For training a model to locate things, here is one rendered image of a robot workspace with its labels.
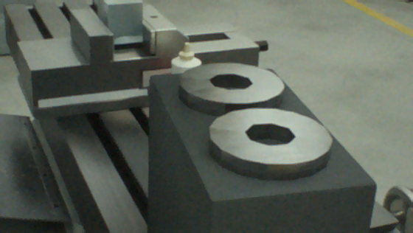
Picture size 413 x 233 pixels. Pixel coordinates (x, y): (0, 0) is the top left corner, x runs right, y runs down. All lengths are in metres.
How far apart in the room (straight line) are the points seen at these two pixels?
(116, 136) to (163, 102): 0.36
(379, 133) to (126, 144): 2.41
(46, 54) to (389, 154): 2.23
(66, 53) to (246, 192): 0.61
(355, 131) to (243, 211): 2.79
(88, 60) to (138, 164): 0.19
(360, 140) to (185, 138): 2.66
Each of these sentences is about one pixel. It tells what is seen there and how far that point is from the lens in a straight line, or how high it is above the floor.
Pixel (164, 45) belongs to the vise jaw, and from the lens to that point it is 1.02.
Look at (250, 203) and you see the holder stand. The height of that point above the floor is 1.14.
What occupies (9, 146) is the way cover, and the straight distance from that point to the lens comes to 1.07.
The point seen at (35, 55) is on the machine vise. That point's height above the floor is 1.03.
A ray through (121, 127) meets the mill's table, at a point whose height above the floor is 0.96.
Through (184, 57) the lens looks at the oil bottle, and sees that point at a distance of 0.96.
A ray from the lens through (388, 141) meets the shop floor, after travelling 3.20.
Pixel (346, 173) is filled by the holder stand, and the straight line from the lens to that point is 0.51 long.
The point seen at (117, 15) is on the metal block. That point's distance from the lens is 1.02.
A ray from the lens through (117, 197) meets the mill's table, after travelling 0.81.
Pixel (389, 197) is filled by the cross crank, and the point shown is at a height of 0.68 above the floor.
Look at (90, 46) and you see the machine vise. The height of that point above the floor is 1.05.
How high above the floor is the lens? 1.39
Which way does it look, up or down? 25 degrees down
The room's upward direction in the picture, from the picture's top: 3 degrees clockwise
